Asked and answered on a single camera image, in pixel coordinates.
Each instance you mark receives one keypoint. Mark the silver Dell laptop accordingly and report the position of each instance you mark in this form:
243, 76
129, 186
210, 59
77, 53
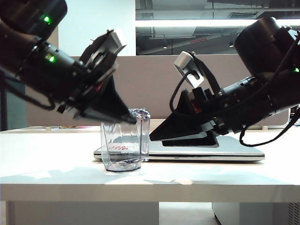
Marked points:
234, 152

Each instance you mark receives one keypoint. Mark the long white ceiling light strip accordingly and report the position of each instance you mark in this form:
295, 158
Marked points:
187, 23

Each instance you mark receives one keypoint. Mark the dark glass partition door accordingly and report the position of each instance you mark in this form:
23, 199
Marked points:
14, 112

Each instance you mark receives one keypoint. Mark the pink orange items behind divider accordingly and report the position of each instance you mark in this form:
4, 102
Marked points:
75, 127

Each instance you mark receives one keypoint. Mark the red ceiling sign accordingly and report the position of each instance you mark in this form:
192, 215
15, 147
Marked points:
198, 41

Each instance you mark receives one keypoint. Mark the clear faceted glass water cup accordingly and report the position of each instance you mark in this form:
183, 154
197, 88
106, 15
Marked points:
122, 140

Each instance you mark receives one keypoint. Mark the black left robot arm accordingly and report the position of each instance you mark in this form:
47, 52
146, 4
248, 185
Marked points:
28, 54

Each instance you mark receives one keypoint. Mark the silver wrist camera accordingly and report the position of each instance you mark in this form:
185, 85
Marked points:
118, 38
187, 64

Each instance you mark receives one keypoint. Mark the beige fabric desk divider panel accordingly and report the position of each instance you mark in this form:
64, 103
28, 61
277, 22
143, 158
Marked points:
145, 89

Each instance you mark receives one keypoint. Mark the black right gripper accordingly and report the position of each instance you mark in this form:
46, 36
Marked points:
218, 110

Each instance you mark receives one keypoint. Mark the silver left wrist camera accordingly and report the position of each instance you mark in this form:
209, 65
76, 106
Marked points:
118, 38

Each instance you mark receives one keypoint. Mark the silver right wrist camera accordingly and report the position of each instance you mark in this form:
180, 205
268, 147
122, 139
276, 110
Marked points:
187, 64

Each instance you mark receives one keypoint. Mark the ceiling air vent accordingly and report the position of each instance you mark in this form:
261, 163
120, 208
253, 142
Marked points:
243, 15

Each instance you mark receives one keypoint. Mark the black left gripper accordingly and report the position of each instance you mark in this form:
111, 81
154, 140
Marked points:
82, 93

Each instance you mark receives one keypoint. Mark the white desk support panel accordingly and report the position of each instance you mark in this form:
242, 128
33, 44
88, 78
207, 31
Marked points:
82, 214

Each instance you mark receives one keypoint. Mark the white cabinet under desk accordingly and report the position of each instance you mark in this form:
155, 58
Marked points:
253, 214

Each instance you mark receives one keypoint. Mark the white red laptop sticker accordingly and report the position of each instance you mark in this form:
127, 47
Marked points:
118, 147

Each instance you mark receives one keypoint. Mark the black ceiling spot lamp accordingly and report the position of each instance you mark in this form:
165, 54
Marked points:
164, 46

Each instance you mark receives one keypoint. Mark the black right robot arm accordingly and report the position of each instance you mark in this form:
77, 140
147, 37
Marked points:
262, 70

